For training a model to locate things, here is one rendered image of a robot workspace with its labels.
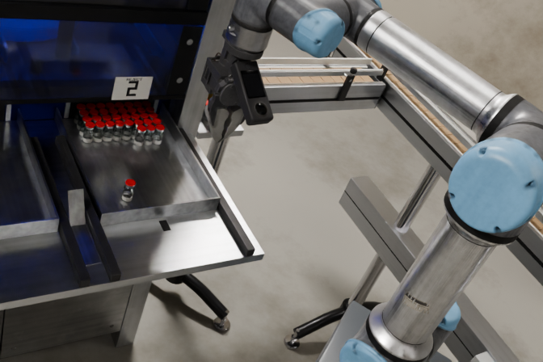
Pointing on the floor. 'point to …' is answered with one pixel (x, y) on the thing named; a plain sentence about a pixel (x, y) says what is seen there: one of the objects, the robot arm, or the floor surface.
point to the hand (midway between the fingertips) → (220, 138)
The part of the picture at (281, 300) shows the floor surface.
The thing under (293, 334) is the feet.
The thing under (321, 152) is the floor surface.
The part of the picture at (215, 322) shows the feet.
